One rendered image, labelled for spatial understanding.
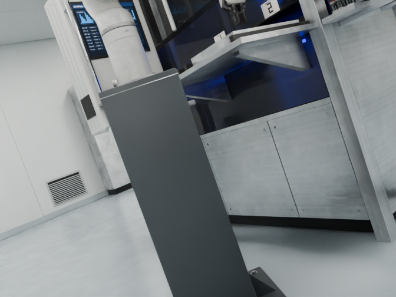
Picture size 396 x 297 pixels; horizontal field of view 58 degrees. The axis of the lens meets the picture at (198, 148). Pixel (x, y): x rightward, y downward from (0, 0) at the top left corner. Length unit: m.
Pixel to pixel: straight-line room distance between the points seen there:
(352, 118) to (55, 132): 5.64
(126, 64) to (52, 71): 5.66
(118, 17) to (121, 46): 0.09
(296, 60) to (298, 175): 0.54
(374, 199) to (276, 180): 0.48
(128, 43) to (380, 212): 1.11
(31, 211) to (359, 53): 5.62
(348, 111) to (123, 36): 0.85
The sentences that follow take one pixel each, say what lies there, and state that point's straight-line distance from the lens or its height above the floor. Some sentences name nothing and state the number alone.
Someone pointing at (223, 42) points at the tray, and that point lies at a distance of 1.25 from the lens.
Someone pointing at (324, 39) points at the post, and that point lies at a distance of 1.45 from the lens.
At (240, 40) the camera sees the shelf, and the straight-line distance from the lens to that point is 1.15.
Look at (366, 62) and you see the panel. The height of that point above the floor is 0.68.
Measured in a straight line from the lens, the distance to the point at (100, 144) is 6.23.
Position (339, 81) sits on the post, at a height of 0.65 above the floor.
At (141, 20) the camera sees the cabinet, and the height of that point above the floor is 1.35.
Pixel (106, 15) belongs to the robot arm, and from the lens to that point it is 1.24.
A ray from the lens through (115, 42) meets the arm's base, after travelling 1.21.
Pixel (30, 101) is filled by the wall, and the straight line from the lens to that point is 6.61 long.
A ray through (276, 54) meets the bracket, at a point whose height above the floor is 0.81.
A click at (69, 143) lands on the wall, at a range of 6.58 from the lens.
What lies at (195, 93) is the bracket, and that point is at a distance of 1.71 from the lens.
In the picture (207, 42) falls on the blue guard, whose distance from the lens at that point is 1.90.
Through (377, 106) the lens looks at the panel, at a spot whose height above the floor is 0.50.
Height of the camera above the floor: 0.67
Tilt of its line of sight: 4 degrees down
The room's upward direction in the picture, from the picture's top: 19 degrees counter-clockwise
